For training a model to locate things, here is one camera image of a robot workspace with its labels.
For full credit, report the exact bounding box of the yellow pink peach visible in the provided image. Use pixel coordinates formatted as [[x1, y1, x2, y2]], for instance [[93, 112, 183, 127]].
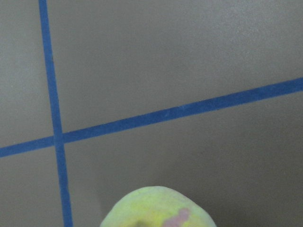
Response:
[[100, 186, 216, 227]]

